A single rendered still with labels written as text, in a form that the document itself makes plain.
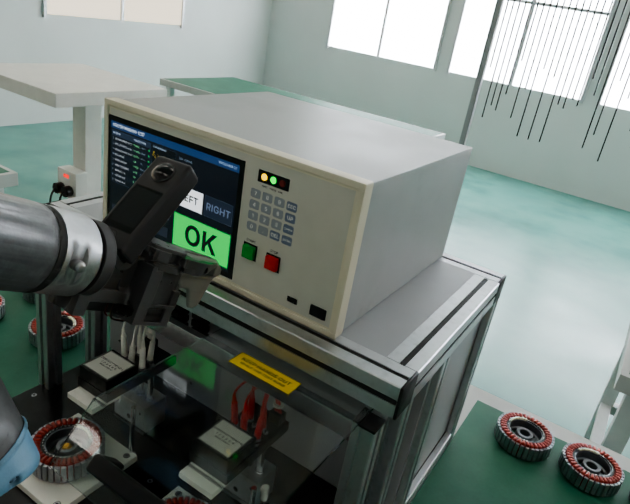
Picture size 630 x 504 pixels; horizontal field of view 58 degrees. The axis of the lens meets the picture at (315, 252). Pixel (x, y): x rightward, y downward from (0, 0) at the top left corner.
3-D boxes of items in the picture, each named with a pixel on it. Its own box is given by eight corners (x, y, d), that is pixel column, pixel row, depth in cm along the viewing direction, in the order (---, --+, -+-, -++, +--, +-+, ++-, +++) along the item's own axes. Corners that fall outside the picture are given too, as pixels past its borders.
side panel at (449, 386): (394, 528, 92) (444, 363, 79) (377, 518, 93) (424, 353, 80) (452, 437, 114) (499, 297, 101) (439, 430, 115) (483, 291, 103)
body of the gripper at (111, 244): (123, 300, 64) (30, 291, 53) (151, 229, 64) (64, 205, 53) (172, 328, 60) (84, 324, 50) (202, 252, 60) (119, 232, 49)
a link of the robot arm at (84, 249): (24, 192, 49) (85, 222, 45) (67, 204, 53) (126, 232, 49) (-8, 273, 49) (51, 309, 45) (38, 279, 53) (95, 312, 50)
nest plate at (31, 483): (54, 519, 81) (54, 513, 80) (-7, 466, 87) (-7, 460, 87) (137, 461, 93) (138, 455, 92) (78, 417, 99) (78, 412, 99)
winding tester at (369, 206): (334, 340, 71) (366, 184, 63) (102, 227, 90) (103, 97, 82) (444, 257, 102) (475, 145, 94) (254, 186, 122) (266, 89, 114)
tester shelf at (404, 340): (395, 421, 66) (403, 389, 64) (35, 230, 96) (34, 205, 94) (499, 297, 101) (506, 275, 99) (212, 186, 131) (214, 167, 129)
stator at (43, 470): (58, 498, 83) (57, 479, 81) (12, 459, 88) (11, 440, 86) (120, 456, 92) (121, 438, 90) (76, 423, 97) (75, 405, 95)
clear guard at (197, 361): (220, 609, 49) (227, 561, 47) (48, 467, 60) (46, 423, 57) (384, 421, 75) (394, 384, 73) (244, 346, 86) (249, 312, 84)
